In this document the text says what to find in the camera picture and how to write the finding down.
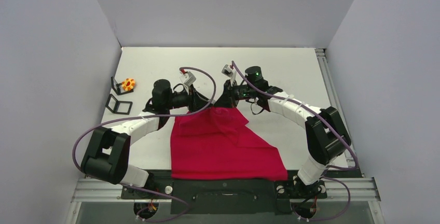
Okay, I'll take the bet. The aluminium front rail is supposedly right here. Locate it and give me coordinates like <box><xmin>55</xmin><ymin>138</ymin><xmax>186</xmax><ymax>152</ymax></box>
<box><xmin>66</xmin><ymin>177</ymin><xmax>385</xmax><ymax>223</ymax></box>

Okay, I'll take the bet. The black frame stand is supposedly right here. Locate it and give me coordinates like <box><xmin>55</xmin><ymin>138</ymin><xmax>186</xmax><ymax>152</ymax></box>
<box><xmin>105</xmin><ymin>94</ymin><xmax>133</xmax><ymax>115</ymax></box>
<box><xmin>111</xmin><ymin>76</ymin><xmax>134</xmax><ymax>95</ymax></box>

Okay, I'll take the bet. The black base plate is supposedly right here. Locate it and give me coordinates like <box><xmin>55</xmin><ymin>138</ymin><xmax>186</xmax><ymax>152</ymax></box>
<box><xmin>120</xmin><ymin>170</ymin><xmax>327</xmax><ymax>215</ymax></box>

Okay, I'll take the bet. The orange yellow pompom brooch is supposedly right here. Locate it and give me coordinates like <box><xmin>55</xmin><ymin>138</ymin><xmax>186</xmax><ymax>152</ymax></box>
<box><xmin>121</xmin><ymin>78</ymin><xmax>136</xmax><ymax>92</ymax></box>

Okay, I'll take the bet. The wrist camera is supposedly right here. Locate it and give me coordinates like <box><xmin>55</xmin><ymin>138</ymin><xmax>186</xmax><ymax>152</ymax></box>
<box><xmin>180</xmin><ymin>72</ymin><xmax>196</xmax><ymax>87</ymax></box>
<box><xmin>222</xmin><ymin>64</ymin><xmax>237</xmax><ymax>85</ymax></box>

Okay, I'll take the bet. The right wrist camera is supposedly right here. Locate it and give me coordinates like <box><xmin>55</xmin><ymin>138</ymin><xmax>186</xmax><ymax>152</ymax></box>
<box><xmin>222</xmin><ymin>64</ymin><xmax>237</xmax><ymax>85</ymax></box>

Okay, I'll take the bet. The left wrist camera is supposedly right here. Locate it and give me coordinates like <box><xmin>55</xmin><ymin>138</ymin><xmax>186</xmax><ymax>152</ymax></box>
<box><xmin>180</xmin><ymin>72</ymin><xmax>196</xmax><ymax>87</ymax></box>

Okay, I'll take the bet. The red t-shirt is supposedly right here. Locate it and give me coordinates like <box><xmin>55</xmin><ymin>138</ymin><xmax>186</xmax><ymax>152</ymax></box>
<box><xmin>170</xmin><ymin>107</ymin><xmax>288</xmax><ymax>181</ymax></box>

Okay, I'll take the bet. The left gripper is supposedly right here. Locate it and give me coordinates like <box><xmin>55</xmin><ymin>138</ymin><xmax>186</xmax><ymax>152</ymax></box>
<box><xmin>165</xmin><ymin>84</ymin><xmax>213</xmax><ymax>114</ymax></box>

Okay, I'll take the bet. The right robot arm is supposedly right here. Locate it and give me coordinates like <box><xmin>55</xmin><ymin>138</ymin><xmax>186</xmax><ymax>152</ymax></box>
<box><xmin>214</xmin><ymin>65</ymin><xmax>351</xmax><ymax>197</ymax></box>

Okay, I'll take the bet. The aluminium side rail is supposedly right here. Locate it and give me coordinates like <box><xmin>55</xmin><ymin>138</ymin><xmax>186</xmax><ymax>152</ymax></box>
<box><xmin>314</xmin><ymin>48</ymin><xmax>360</xmax><ymax>170</ymax></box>

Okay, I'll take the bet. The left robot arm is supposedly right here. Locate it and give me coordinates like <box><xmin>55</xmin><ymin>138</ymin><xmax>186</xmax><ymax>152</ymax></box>
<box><xmin>79</xmin><ymin>79</ymin><xmax>214</xmax><ymax>198</ymax></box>

